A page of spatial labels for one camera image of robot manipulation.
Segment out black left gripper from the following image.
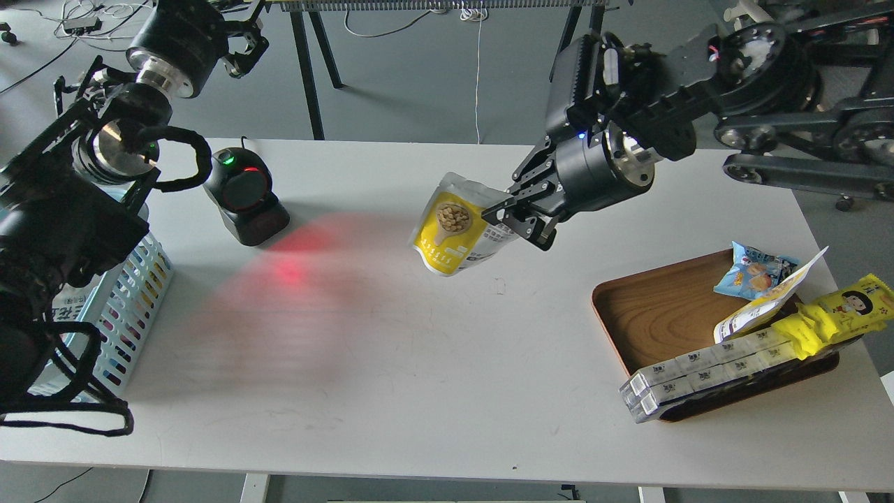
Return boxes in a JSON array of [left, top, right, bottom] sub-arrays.
[[126, 0, 270, 99]]

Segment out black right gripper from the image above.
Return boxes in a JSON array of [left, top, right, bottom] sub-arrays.
[[480, 129, 657, 251]]

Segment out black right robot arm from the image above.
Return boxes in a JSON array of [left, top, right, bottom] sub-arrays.
[[481, 1, 893, 249]]

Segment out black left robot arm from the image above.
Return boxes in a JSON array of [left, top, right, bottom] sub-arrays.
[[1, 1, 269, 437]]

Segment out blue snack bag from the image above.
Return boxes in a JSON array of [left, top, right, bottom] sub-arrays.
[[712, 241, 800, 300]]

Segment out white boxed snack row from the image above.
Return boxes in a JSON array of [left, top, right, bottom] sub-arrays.
[[619, 328, 798, 423]]

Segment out light blue plastic basket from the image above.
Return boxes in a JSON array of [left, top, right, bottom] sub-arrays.
[[28, 203, 173, 399]]

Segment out red white snack bag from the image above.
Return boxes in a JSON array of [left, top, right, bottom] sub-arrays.
[[51, 284, 92, 322]]

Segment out yellow cartoon snack pack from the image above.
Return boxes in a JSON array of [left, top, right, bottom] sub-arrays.
[[770, 273, 893, 360]]

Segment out black barcode scanner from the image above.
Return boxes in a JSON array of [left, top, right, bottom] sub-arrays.
[[203, 135, 291, 247]]

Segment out black power adapter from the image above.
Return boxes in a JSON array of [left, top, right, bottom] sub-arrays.
[[61, 15, 102, 36]]

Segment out brown wooden tray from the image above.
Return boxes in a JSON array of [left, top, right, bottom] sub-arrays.
[[592, 249, 840, 421]]

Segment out black metal table frame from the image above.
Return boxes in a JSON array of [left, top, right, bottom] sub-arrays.
[[230, 0, 615, 147]]

